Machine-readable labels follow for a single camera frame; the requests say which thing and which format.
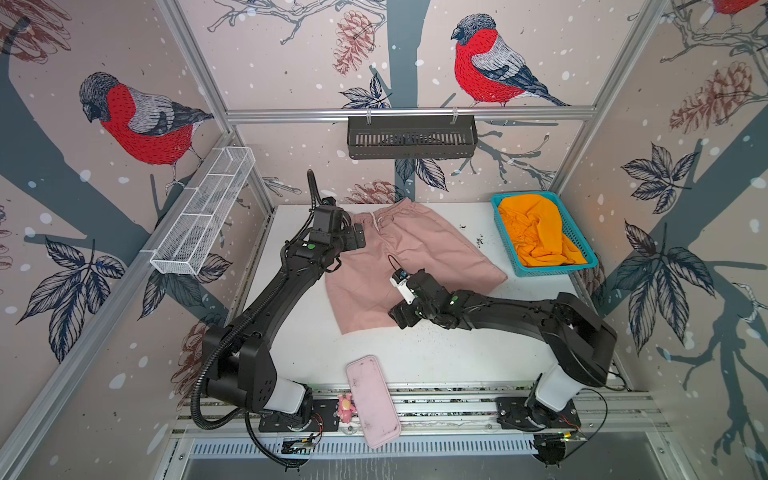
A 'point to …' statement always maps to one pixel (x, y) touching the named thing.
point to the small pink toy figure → (346, 407)
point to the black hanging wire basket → (412, 137)
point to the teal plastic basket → (570, 229)
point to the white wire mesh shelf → (181, 248)
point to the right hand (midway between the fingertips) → (397, 308)
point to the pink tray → (373, 401)
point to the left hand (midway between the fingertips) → (348, 230)
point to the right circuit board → (567, 436)
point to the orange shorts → (534, 224)
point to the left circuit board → (301, 447)
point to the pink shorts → (365, 284)
